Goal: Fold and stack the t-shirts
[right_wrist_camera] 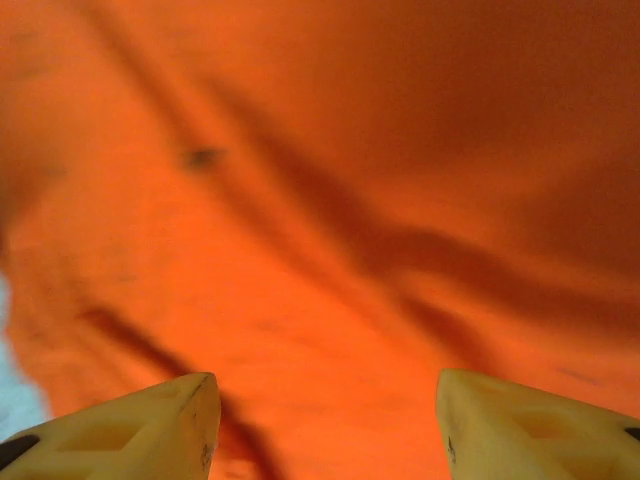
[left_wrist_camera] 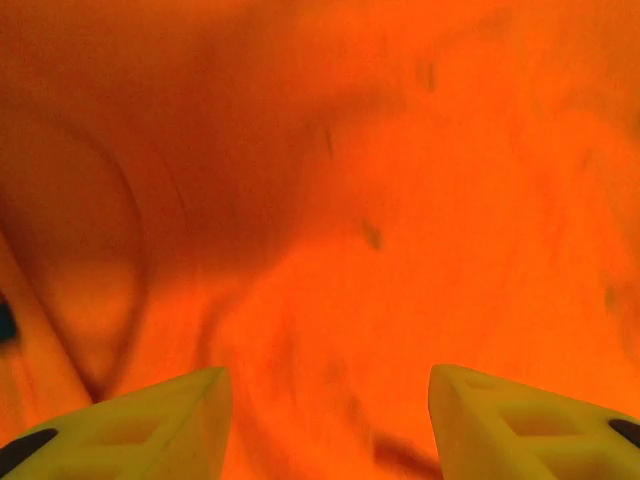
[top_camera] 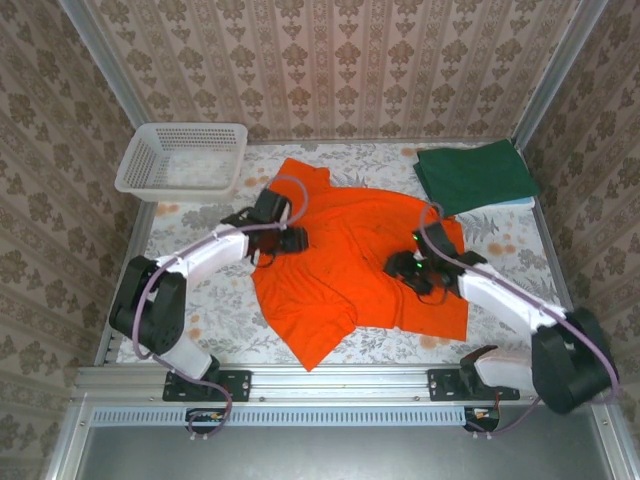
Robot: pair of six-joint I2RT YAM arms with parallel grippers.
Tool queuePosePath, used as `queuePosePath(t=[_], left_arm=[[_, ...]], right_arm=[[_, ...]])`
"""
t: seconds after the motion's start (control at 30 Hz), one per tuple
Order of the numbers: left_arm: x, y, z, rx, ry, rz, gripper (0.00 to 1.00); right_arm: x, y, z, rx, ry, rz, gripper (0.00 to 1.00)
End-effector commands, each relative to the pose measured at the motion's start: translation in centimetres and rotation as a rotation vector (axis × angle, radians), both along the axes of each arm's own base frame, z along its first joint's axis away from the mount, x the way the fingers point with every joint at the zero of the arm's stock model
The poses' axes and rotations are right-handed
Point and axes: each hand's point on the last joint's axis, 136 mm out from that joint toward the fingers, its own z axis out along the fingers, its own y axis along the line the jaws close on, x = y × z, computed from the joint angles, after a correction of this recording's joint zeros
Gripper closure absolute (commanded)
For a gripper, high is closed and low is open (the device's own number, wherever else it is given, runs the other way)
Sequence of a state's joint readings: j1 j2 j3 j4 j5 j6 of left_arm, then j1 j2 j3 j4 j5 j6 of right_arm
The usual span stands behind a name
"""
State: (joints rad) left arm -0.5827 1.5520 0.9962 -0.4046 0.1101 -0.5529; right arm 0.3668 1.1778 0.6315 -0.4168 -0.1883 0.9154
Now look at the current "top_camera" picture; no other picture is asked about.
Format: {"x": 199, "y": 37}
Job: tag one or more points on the folded light blue t-shirt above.
{"x": 521, "y": 202}

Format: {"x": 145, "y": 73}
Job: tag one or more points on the aluminium table side rail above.
{"x": 552, "y": 250}
{"x": 147, "y": 215}

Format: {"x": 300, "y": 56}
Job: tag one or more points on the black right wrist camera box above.
{"x": 440, "y": 242}

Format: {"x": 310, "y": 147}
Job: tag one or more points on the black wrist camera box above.
{"x": 440, "y": 242}
{"x": 272, "y": 205}

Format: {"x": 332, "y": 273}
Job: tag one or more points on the aluminium frame post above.
{"x": 560, "y": 65}
{"x": 100, "y": 50}

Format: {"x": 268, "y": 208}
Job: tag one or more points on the aluminium mounting rail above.
{"x": 340, "y": 382}

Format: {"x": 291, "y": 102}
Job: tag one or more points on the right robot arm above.
{"x": 500, "y": 300}

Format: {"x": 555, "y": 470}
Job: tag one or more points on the floral print tablecloth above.
{"x": 380, "y": 160}

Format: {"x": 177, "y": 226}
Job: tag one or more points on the folded dark green t-shirt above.
{"x": 475, "y": 175}

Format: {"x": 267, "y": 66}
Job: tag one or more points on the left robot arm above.
{"x": 210, "y": 250}

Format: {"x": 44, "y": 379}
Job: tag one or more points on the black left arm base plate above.
{"x": 235, "y": 385}

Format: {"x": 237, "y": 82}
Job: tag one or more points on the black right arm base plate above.
{"x": 445, "y": 385}

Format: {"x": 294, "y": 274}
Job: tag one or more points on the grey metal panel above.
{"x": 350, "y": 455}

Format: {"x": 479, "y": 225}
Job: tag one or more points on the orange t-shirt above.
{"x": 350, "y": 240}

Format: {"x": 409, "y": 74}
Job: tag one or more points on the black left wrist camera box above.
{"x": 272, "y": 205}

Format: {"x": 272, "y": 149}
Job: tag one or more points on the white plastic mesh basket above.
{"x": 230, "y": 191}

